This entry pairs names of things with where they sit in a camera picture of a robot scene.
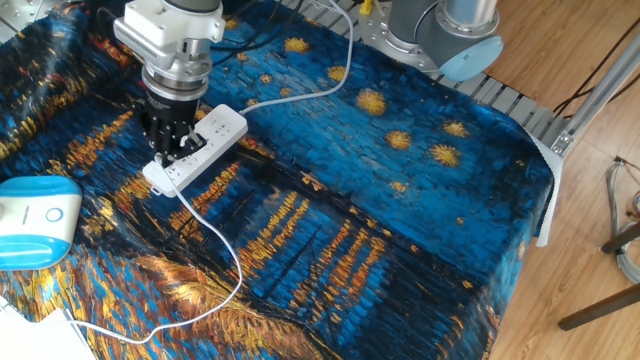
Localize thick white power strip cable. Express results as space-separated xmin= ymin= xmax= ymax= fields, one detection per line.
xmin=238 ymin=0 xmax=355 ymax=117

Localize silver wrist flange adapter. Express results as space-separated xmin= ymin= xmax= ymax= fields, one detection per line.
xmin=140 ymin=37 xmax=214 ymax=102

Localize grey coiled cable bundle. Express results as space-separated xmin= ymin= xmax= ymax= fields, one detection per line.
xmin=604 ymin=156 xmax=640 ymax=285

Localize white power strip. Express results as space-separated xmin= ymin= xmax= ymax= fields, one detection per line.
xmin=142 ymin=103 xmax=250 ymax=199

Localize dark wooden furniture leg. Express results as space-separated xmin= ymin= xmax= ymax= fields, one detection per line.
xmin=556 ymin=283 xmax=640 ymax=333
xmin=599 ymin=223 xmax=640 ymax=255

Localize starry night painting tablecloth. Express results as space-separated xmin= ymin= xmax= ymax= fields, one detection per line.
xmin=0 ymin=0 xmax=555 ymax=360

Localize blue and white desk lamp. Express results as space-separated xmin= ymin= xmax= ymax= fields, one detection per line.
xmin=0 ymin=174 xmax=84 ymax=272

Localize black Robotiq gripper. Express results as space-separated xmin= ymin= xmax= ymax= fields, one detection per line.
xmin=136 ymin=91 xmax=209 ymax=170

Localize thin black floor wires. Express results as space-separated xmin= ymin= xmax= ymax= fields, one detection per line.
xmin=551 ymin=16 xmax=640 ymax=120

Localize white paper sheets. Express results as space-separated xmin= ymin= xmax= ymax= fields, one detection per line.
xmin=0 ymin=294 xmax=97 ymax=360

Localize silver robot mounting plate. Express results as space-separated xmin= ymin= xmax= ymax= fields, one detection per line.
xmin=357 ymin=0 xmax=451 ymax=76

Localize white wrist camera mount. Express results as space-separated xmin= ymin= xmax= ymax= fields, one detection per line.
xmin=112 ymin=0 xmax=227 ymax=72

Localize white table corner bracket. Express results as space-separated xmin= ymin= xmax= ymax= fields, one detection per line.
xmin=528 ymin=133 xmax=566 ymax=249

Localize aluminium frame beam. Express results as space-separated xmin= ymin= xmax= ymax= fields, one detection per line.
xmin=549 ymin=33 xmax=640 ymax=159

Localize thin white lamp power cord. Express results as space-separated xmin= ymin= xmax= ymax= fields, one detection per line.
xmin=68 ymin=153 xmax=245 ymax=347

